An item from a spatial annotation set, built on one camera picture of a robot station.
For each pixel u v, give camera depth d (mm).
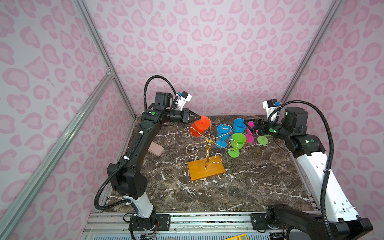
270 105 578
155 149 982
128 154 462
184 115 631
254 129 606
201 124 699
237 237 679
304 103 539
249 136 1062
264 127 593
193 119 690
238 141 898
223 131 968
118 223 753
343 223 359
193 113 693
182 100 675
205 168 903
